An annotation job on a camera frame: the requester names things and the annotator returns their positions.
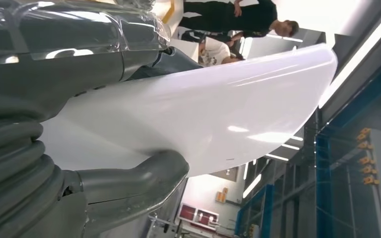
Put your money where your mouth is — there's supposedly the person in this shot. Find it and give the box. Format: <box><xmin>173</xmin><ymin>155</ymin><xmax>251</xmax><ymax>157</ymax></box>
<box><xmin>179</xmin><ymin>0</ymin><xmax>300</xmax><ymax>38</ymax></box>
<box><xmin>181</xmin><ymin>29</ymin><xmax>246</xmax><ymax>66</ymax></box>

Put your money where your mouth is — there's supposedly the red and white sign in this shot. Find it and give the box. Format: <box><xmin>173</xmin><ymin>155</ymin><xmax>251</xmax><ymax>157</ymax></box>
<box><xmin>178</xmin><ymin>203</ymin><xmax>220</xmax><ymax>231</ymax></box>

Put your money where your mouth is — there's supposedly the ceiling strip light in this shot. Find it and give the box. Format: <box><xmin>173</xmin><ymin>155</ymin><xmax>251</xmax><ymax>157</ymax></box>
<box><xmin>265</xmin><ymin>153</ymin><xmax>290</xmax><ymax>162</ymax></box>
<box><xmin>243</xmin><ymin>174</ymin><xmax>262</xmax><ymax>199</ymax></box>
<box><xmin>318</xmin><ymin>0</ymin><xmax>381</xmax><ymax>109</ymax></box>

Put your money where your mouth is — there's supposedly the orange wall sign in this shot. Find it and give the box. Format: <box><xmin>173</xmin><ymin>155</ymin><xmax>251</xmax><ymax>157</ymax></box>
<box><xmin>215</xmin><ymin>187</ymin><xmax>229</xmax><ymax>203</ymax></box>

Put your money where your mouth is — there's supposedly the blue metal frame enclosure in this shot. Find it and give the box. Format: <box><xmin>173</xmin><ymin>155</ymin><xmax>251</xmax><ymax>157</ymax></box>
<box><xmin>235</xmin><ymin>49</ymin><xmax>381</xmax><ymax>238</ymax></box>

